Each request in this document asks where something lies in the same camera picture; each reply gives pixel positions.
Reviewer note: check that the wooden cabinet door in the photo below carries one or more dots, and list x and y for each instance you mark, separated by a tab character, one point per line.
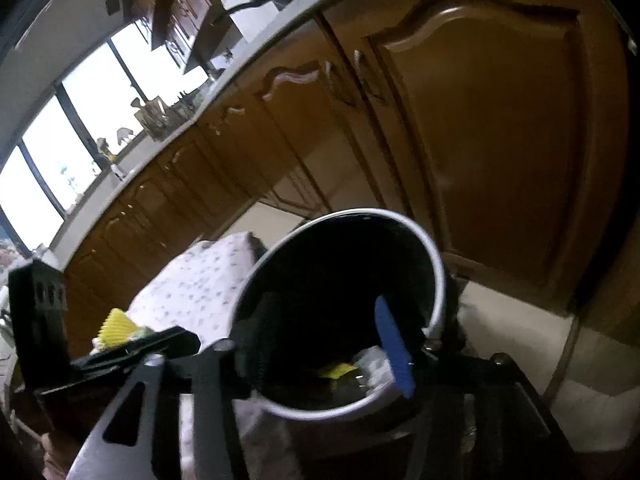
320	130
500	135

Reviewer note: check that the white floral tablecloth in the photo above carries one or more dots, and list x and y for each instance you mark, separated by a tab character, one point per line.
195	280

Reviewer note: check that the range hood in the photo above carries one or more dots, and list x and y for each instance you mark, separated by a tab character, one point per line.
210	40

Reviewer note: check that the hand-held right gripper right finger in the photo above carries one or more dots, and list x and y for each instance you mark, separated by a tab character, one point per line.
392	345

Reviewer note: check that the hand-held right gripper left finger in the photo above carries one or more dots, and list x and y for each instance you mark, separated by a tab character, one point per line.
260	332

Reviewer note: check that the row of wooden base cabinets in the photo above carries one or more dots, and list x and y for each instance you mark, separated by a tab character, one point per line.
190	195

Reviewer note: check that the utensil rack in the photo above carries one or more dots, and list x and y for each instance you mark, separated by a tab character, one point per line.
162	115

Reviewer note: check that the black bin with white rim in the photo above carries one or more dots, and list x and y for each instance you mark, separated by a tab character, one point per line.
330	280

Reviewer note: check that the white plastic wrapper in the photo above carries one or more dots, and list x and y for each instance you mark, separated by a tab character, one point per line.
372	365

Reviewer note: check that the yellow scrap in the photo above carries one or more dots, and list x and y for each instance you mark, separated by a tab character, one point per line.
337	370

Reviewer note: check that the yellow foam fruit net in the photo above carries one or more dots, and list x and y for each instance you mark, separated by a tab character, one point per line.
117	330

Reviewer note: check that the wooden kitchen cabinets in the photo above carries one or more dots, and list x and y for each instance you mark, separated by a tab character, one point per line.
240	67

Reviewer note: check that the wooden wall cabinets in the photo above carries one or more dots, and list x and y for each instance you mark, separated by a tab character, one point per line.
170	5

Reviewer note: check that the kitchen window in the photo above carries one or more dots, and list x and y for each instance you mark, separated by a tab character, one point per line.
85	110

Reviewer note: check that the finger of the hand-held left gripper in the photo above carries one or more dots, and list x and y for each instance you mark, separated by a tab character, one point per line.
160	342
85	382

